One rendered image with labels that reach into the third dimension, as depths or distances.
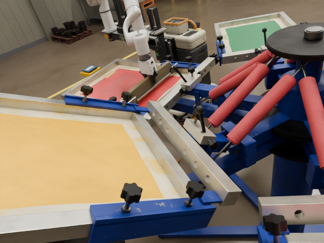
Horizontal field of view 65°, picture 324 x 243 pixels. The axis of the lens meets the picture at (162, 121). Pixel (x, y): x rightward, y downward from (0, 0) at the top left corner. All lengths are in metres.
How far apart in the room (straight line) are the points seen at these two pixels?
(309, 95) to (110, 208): 0.69
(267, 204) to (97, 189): 0.41
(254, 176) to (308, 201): 1.57
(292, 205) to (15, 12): 7.85
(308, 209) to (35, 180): 0.63
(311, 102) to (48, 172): 0.78
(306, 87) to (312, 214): 0.41
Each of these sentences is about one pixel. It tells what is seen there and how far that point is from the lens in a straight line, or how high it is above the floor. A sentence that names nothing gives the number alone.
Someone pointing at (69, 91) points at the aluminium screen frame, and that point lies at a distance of 1.89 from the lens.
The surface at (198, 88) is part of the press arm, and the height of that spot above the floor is 1.04.
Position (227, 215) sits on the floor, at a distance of 2.03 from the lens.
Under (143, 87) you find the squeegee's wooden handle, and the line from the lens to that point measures 1.51.
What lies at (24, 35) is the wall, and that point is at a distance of 8.15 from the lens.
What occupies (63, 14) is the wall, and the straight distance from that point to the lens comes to 8.48.
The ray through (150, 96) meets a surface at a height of 0.96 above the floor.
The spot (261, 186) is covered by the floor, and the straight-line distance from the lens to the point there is 2.19.
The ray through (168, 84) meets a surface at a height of 0.96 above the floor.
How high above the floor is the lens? 1.72
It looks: 35 degrees down
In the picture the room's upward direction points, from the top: 15 degrees counter-clockwise
